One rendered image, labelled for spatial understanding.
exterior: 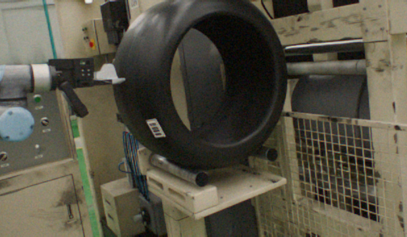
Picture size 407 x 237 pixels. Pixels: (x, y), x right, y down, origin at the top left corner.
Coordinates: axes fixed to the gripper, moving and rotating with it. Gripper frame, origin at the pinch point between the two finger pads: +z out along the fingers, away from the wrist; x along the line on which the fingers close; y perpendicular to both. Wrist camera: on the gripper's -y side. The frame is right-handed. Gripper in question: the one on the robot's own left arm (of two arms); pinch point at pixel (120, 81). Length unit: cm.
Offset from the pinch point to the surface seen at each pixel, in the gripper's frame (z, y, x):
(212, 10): 25.3, 20.0, -12.2
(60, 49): 158, 61, 886
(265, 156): 45, -27, -11
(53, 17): 148, 139, 886
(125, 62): 2.0, 5.6, 0.5
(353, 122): 64, -16, -31
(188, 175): 17.6, -29.7, -7.3
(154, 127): 5.7, -13.1, -10.2
